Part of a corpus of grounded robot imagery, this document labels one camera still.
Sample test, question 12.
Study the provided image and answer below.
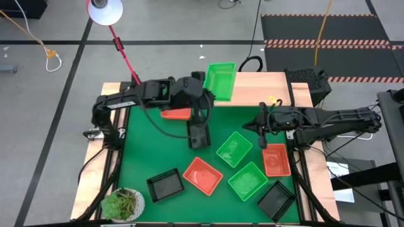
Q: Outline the black floor cable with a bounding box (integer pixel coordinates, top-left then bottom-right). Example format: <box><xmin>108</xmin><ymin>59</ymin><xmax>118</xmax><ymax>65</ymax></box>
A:
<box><xmin>237</xmin><ymin>0</ymin><xmax>264</xmax><ymax>73</ymax></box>

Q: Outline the potted succulent plant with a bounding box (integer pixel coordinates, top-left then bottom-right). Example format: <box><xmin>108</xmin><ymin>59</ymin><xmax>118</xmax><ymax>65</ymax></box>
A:
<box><xmin>100</xmin><ymin>187</ymin><xmax>146</xmax><ymax>223</ymax></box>

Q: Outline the white paper sheet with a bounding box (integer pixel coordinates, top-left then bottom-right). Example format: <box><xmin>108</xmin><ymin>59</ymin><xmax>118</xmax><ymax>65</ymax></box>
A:
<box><xmin>326</xmin><ymin>161</ymin><xmax>356</xmax><ymax>204</ymax></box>

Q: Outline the yellow hanging cable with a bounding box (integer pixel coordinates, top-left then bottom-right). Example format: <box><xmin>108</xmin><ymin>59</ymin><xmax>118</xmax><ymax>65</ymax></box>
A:
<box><xmin>314</xmin><ymin>0</ymin><xmax>334</xmax><ymax>66</ymax></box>

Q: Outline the orange plastic basket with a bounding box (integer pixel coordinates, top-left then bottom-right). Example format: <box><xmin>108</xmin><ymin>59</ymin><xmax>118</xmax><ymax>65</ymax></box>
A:
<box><xmin>182</xmin><ymin>156</ymin><xmax>223</xmax><ymax>196</ymax></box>
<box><xmin>160</xmin><ymin>108</ymin><xmax>192</xmax><ymax>121</ymax></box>
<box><xmin>261</xmin><ymin>143</ymin><xmax>292</xmax><ymax>178</ymax></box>

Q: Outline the orange cable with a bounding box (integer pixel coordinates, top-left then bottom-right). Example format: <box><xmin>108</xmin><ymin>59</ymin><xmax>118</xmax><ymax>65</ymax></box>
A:
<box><xmin>0</xmin><ymin>9</ymin><xmax>57</xmax><ymax>60</ymax></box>

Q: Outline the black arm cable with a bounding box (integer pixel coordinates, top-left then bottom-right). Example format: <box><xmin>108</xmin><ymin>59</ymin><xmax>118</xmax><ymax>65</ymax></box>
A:
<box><xmin>138</xmin><ymin>91</ymin><xmax>213</xmax><ymax>140</ymax></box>

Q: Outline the black perforated box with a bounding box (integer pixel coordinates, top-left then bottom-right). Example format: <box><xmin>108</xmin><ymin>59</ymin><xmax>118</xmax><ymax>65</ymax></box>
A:
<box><xmin>284</xmin><ymin>66</ymin><xmax>333</xmax><ymax>107</ymax></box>

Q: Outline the black case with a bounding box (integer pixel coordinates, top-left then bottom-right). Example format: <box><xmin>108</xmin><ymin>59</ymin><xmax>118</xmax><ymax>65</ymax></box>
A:
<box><xmin>0</xmin><ymin>0</ymin><xmax>48</xmax><ymax>20</ymax></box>

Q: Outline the black floor mat striped edge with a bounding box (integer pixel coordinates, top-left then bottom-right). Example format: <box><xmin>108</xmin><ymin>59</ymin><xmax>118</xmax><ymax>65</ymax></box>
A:
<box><xmin>263</xmin><ymin>44</ymin><xmax>404</xmax><ymax>83</ymax></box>
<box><xmin>260</xmin><ymin>13</ymin><xmax>391</xmax><ymax>45</ymax></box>

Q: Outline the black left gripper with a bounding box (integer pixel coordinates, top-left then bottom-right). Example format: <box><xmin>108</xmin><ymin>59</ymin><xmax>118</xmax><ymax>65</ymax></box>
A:
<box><xmin>187</xmin><ymin>113</ymin><xmax>211</xmax><ymax>149</ymax></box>

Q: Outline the red lamp with white shade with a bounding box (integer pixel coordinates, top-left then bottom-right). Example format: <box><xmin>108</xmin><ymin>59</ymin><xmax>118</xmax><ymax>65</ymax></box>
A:
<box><xmin>86</xmin><ymin>0</ymin><xmax>142</xmax><ymax>86</ymax></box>

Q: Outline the white cable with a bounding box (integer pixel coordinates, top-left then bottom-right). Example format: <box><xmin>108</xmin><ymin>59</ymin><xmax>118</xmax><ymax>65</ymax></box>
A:
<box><xmin>14</xmin><ymin>0</ymin><xmax>63</xmax><ymax>73</ymax></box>
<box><xmin>339</xmin><ymin>132</ymin><xmax>374</xmax><ymax>141</ymax></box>

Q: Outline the black plastic basket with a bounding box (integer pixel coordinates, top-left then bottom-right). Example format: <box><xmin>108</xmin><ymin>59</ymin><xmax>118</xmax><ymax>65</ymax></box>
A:
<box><xmin>257</xmin><ymin>180</ymin><xmax>297</xmax><ymax>223</ymax></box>
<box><xmin>146</xmin><ymin>167</ymin><xmax>186</xmax><ymax>203</ymax></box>

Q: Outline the dark grey desk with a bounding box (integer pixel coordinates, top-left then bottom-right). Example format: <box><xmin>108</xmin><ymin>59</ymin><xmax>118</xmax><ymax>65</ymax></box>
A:
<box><xmin>377</xmin><ymin>89</ymin><xmax>404</xmax><ymax>171</ymax></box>

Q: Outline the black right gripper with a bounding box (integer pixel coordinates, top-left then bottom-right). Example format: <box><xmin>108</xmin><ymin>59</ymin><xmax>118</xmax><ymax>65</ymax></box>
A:
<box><xmin>242</xmin><ymin>102</ymin><xmax>306</xmax><ymax>150</ymax></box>

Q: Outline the green plastic basket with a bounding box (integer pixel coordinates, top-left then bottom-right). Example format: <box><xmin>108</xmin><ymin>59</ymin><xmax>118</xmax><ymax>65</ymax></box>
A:
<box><xmin>203</xmin><ymin>62</ymin><xmax>237</xmax><ymax>103</ymax></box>
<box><xmin>216</xmin><ymin>131</ymin><xmax>254</xmax><ymax>168</ymax></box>
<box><xmin>227</xmin><ymin>161</ymin><xmax>269</xmax><ymax>202</ymax></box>

